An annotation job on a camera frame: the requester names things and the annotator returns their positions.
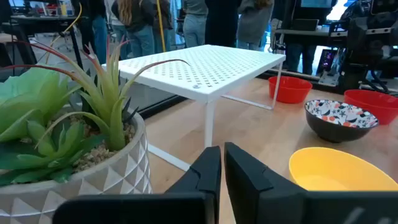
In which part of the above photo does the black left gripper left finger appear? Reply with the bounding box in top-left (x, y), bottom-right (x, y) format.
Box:
top-left (52, 146), bottom-right (222, 224)

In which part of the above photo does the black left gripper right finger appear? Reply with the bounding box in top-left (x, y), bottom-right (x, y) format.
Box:
top-left (224, 142), bottom-right (398, 224)

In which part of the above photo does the yellow plastic bowl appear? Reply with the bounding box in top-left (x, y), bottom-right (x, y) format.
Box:
top-left (288, 146), bottom-right (398, 192)

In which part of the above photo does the red plastic bowl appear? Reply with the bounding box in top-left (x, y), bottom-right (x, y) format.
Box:
top-left (343, 89), bottom-right (398, 126)
top-left (268, 75), bottom-right (313, 105)

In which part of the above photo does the black bowl floral interior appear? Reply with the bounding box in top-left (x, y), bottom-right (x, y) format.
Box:
top-left (304, 99), bottom-right (380, 144)

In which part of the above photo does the grey triangle-pattern plant pot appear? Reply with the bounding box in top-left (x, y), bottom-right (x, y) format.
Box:
top-left (0, 104), bottom-right (153, 224)

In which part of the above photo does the white perforated metal shelf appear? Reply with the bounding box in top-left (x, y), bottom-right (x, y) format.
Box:
top-left (101, 44), bottom-right (287, 172)

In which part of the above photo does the person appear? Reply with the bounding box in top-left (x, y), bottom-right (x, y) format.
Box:
top-left (110, 0), bottom-right (156, 60)
top-left (238, 0), bottom-right (274, 52)
top-left (182, 0), bottom-right (208, 49)
top-left (204, 0), bottom-right (242, 48)
top-left (71, 0), bottom-right (108, 65)
top-left (281, 0), bottom-right (338, 75)

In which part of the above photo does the computer case with lit fans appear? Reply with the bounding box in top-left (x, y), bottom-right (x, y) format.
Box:
top-left (316, 49), bottom-right (338, 77)

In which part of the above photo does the grey desk with laptop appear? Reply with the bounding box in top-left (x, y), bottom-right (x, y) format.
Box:
top-left (273, 18), bottom-right (349, 47)

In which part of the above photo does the green artificial succulent plant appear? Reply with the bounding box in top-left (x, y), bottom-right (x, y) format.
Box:
top-left (0, 34), bottom-right (191, 187)

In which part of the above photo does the black work table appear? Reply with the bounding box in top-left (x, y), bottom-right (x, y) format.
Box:
top-left (0, 14), bottom-right (85, 69)

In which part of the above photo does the yellow hanging cable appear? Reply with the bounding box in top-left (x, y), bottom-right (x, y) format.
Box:
top-left (155, 0), bottom-right (167, 53)

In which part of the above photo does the thin yellow curved cable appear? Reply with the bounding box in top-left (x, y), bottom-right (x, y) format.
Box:
top-left (45, 2), bottom-right (83, 65)

